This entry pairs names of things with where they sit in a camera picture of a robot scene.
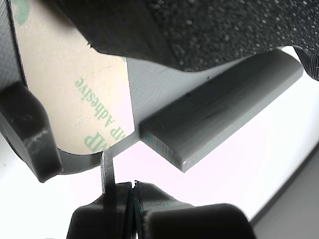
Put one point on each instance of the grey plastic part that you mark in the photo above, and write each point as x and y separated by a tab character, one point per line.
199	119

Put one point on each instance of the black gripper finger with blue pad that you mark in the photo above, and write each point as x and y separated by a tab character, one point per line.
187	221

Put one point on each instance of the dark part-holding gripper finger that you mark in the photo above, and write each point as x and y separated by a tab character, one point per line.
199	30
30	129

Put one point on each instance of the tan protective tape film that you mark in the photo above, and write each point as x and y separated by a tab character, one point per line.
74	99

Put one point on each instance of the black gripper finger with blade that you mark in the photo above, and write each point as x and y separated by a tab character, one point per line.
99	219

